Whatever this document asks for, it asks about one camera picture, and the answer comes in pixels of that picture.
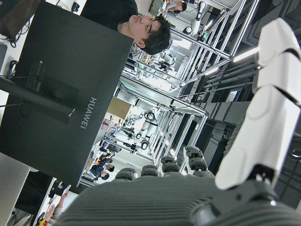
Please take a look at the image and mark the brown cardboard sheet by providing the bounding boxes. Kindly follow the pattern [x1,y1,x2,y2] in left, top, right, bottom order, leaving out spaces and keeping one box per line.
[108,97,132,121]

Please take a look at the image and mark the seated person holding phone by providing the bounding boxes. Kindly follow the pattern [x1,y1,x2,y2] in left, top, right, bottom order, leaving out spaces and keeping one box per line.
[44,183,71,223]

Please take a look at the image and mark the masked background person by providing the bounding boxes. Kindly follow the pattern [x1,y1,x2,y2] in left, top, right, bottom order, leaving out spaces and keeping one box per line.
[164,0,188,14]

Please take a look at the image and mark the person in black shirt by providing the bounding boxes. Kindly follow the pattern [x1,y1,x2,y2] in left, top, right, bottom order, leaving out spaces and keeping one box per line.
[81,0,172,55]

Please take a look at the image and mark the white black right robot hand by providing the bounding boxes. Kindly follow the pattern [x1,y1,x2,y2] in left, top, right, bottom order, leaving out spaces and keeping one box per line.
[54,17,301,226]

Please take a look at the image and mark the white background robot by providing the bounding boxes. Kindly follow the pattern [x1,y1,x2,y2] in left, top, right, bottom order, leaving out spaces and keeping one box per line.
[184,0,207,36]

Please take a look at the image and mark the black Huawei monitor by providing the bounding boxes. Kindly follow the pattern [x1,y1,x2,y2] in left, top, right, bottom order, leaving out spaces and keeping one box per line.
[0,1,135,195]

